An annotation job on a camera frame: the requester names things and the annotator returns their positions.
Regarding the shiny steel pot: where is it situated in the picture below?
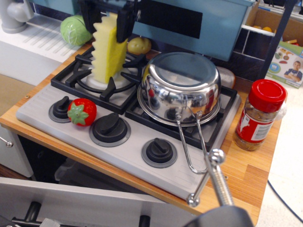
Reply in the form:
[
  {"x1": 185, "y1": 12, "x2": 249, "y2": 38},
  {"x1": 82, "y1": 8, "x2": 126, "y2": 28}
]
[{"x1": 137, "y1": 52, "x2": 221, "y2": 175}]

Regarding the dark metal post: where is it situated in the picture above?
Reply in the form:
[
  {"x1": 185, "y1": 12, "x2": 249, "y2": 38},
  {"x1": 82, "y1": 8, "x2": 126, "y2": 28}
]
[{"x1": 256, "y1": 0, "x2": 296, "y2": 80}]

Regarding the orange white toy behind pot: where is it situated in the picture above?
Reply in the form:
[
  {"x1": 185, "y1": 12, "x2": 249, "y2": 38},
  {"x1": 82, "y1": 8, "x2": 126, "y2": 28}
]
[{"x1": 217, "y1": 66, "x2": 236, "y2": 89}]

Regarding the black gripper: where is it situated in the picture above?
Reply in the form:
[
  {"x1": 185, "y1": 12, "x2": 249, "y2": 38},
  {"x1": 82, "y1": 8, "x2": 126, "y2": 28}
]
[{"x1": 79, "y1": 0, "x2": 141, "y2": 43}]

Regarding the green toy cabbage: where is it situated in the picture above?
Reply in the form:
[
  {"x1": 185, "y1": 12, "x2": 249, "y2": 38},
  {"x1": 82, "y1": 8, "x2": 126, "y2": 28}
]
[{"x1": 60, "y1": 15, "x2": 93, "y2": 46}]

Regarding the grey toy faucet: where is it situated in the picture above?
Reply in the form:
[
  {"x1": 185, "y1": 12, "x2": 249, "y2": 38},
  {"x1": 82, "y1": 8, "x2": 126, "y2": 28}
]
[{"x1": 0, "y1": 0, "x2": 34, "y2": 34}]

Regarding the grey oven door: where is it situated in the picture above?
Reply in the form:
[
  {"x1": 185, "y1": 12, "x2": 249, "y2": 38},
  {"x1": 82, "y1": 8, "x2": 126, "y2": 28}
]
[{"x1": 0, "y1": 177, "x2": 195, "y2": 227}]

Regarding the right black stove knob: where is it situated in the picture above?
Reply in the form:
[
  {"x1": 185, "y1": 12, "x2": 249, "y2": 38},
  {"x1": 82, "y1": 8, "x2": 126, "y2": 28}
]
[{"x1": 141, "y1": 138, "x2": 178, "y2": 168}]

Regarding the toy potato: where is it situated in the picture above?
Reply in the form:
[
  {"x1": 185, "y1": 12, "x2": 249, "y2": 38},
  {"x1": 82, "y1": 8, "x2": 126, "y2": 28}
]
[{"x1": 127, "y1": 37, "x2": 152, "y2": 55}]

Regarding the dark round camera mount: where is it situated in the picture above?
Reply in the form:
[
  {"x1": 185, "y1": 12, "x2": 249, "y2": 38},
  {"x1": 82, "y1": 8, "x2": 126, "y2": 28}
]
[{"x1": 185, "y1": 205, "x2": 254, "y2": 227}]

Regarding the black cable on floor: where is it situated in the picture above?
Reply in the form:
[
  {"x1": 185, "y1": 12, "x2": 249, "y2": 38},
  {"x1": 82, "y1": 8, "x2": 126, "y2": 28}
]
[{"x1": 267, "y1": 179, "x2": 303, "y2": 223}]

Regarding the toy food box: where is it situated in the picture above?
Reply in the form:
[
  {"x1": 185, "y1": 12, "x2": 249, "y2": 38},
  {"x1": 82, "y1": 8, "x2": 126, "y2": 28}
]
[{"x1": 267, "y1": 41, "x2": 303, "y2": 88}]

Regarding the left black burner grate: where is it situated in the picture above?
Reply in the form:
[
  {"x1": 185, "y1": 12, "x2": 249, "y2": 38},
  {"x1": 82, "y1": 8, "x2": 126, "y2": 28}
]
[{"x1": 51, "y1": 47, "x2": 148, "y2": 114}]

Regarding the red lid spice jar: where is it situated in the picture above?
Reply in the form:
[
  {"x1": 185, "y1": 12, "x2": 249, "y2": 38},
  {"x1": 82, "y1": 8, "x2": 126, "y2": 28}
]
[{"x1": 234, "y1": 79, "x2": 287, "y2": 151}]

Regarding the red toy strawberry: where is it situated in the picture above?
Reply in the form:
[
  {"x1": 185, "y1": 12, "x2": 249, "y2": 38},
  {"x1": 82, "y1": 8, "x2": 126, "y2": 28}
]
[{"x1": 67, "y1": 98, "x2": 97, "y2": 126}]

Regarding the grey toy stove top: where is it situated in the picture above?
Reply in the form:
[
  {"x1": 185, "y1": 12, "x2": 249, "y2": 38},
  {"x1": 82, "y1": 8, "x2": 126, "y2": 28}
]
[{"x1": 15, "y1": 83, "x2": 242, "y2": 201}]

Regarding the cardboard box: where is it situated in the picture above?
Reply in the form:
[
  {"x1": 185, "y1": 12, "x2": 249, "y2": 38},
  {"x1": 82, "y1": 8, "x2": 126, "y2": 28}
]
[{"x1": 245, "y1": 0, "x2": 303, "y2": 46}]

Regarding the left black stove knob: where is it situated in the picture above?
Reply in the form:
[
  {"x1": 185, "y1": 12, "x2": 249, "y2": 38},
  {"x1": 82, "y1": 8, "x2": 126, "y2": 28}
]
[{"x1": 48, "y1": 96, "x2": 72, "y2": 123}]

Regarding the yellow zigzag sponge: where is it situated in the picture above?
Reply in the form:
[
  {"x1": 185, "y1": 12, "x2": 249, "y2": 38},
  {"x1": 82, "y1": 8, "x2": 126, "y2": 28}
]
[{"x1": 91, "y1": 13, "x2": 128, "y2": 84}]

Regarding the black stove knob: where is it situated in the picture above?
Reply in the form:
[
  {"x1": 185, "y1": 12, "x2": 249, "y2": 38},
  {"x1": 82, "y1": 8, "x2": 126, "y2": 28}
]
[
  {"x1": 48, "y1": 96, "x2": 72, "y2": 123},
  {"x1": 141, "y1": 138, "x2": 178, "y2": 168},
  {"x1": 89, "y1": 113, "x2": 131, "y2": 148}
]

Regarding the middle black stove knob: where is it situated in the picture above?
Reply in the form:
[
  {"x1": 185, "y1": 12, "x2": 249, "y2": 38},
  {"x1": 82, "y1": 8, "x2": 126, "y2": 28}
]
[{"x1": 89, "y1": 113, "x2": 131, "y2": 148}]

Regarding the black burner grate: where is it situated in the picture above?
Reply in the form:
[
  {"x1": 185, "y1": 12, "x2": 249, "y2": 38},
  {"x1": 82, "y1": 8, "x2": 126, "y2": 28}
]
[
  {"x1": 125, "y1": 87, "x2": 241, "y2": 150},
  {"x1": 51, "y1": 47, "x2": 148, "y2": 114}
]

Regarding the right black burner grate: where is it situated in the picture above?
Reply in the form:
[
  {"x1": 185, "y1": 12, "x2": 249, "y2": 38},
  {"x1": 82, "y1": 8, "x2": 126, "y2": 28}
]
[{"x1": 125, "y1": 87, "x2": 241, "y2": 150}]

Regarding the teal toy microwave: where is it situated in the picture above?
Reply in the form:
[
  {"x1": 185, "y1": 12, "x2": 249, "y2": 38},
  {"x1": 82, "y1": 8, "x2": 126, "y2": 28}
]
[{"x1": 133, "y1": 0, "x2": 254, "y2": 61}]

